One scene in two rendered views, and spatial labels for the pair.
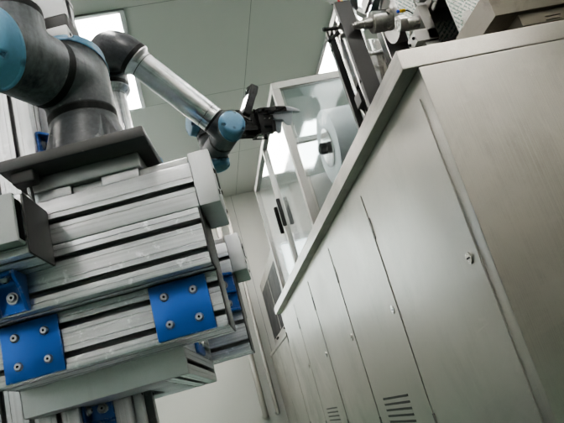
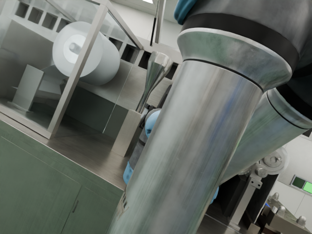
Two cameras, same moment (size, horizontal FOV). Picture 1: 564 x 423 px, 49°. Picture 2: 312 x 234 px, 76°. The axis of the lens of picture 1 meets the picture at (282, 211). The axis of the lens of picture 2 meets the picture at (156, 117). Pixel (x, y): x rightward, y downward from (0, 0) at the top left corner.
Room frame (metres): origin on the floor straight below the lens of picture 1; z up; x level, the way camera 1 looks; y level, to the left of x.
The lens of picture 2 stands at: (1.52, 0.59, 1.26)
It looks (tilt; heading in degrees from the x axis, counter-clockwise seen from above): 3 degrees down; 293
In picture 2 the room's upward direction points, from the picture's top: 24 degrees clockwise
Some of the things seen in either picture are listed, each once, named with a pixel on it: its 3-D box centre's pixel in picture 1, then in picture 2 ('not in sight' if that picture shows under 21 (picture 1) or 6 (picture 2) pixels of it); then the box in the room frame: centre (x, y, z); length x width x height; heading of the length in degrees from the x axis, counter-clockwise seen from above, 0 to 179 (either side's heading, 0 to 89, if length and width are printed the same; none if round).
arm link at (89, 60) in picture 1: (73, 82); not in sight; (0.94, 0.29, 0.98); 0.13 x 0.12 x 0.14; 157
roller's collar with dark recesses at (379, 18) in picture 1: (380, 21); not in sight; (1.60, -0.43, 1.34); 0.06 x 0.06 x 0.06; 11
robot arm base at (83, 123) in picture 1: (87, 143); not in sight; (0.94, 0.28, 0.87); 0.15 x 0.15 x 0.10
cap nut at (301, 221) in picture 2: not in sight; (302, 220); (1.14, -0.55, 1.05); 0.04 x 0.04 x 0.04
